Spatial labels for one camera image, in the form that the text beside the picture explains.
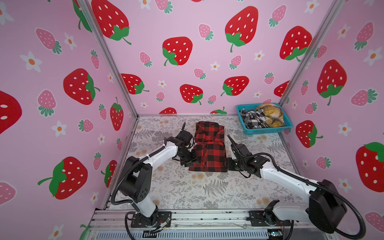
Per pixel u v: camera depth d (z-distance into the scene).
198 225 0.73
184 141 0.66
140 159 0.48
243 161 0.64
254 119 1.06
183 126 0.79
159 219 0.73
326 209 0.41
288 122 1.04
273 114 1.07
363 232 0.35
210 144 0.97
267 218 0.66
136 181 0.46
